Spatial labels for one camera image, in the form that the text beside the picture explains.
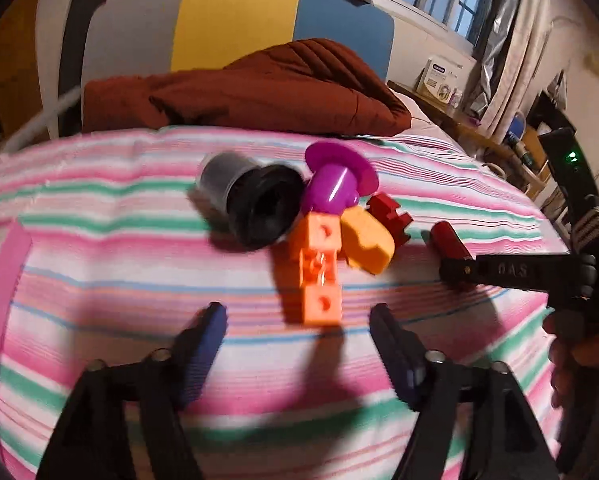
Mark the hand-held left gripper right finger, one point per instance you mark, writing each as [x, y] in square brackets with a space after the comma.
[394, 350]

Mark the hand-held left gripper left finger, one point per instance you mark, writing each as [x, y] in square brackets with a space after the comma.
[207, 345]

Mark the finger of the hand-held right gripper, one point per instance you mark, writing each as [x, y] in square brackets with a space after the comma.
[519, 272]

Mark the red toy cylinder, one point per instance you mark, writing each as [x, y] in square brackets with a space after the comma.
[447, 240]

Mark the red toy gear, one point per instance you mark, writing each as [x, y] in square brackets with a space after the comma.
[387, 210]

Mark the grey black toy cup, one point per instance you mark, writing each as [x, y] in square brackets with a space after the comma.
[259, 205]

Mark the person's right hand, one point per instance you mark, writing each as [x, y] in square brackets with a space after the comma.
[559, 360]

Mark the pink green striped blanket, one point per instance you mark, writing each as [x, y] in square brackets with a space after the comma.
[129, 270]

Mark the yellow orange toy wedge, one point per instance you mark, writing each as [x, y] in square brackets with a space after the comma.
[367, 245]

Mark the wooden side shelf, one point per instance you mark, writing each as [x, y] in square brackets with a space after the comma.
[479, 135]

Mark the blue round object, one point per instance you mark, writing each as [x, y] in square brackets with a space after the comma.
[516, 127]

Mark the pale pink sheet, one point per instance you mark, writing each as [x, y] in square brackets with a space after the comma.
[427, 122]

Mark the purple mushroom toy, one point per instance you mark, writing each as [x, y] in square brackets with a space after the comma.
[329, 185]

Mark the small pink jar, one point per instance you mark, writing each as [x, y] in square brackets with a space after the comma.
[456, 96]

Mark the white cardboard box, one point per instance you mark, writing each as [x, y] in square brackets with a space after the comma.
[437, 80]

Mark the silver grey curtain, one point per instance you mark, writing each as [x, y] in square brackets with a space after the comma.
[519, 50]

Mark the brown quilted duvet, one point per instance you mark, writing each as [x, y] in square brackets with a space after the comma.
[279, 85]

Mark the grey yellow blue headboard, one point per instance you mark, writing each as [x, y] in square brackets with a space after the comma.
[229, 20]

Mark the wooden wardrobe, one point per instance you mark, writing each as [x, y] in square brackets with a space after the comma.
[4, 85]

